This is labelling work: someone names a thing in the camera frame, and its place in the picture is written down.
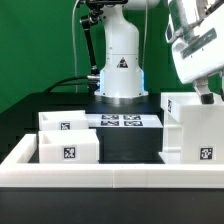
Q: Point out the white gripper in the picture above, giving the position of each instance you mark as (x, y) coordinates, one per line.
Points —
(196, 32)

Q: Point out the white drawer cabinet box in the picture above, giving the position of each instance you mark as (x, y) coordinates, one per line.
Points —
(193, 133)

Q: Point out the white drawer tray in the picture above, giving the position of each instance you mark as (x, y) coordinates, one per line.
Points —
(63, 120)
(69, 147)

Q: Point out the white front drawer tray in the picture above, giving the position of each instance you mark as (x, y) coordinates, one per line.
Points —
(69, 147)

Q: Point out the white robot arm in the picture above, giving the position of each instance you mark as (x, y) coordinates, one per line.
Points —
(122, 79)

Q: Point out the white marker sheet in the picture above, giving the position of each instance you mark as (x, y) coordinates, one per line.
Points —
(124, 121)

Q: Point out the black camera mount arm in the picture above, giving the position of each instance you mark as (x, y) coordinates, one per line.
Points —
(95, 11)

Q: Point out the white U-shaped fence frame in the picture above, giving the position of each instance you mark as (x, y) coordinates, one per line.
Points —
(18, 171)

